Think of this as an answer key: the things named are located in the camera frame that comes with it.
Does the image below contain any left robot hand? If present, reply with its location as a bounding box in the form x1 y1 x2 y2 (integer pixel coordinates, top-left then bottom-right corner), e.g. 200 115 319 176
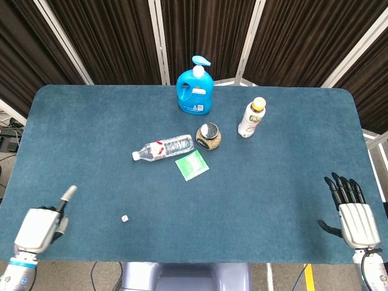
13 185 78 255

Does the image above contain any dark curtain partition screen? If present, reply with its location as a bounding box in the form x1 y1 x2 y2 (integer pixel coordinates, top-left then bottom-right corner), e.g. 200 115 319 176
0 0 388 136

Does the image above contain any blue table mat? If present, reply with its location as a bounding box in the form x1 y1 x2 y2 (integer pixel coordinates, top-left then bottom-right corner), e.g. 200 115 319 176
0 84 388 264

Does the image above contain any white drink bottle yellow cap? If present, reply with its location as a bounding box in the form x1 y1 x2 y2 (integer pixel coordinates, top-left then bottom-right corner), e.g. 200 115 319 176
237 96 267 139

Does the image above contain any glass jar with black lid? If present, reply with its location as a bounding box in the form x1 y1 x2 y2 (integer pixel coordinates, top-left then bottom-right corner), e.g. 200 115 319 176
195 122 222 151

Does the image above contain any clear plastic water bottle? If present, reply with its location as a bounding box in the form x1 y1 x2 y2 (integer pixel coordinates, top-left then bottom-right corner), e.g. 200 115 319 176
132 134 195 162

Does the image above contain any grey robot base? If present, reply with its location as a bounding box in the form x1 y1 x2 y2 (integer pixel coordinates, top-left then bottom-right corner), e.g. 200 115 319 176
120 261 252 291

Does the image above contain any blue cable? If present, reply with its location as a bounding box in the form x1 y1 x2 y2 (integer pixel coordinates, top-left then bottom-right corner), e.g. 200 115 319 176
296 263 307 291

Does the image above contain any green white sachet packet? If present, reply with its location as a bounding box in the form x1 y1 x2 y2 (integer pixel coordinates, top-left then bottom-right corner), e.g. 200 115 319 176
175 150 210 182

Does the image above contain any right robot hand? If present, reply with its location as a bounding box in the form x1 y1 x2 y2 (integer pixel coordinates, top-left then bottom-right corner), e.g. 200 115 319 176
317 172 381 250

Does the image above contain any black cable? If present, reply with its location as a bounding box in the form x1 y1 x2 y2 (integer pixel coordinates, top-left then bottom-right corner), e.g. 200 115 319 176
89 261 98 291

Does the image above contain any blue detergent pump bottle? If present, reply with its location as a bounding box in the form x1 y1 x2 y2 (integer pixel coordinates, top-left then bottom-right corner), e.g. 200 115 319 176
176 55 214 116

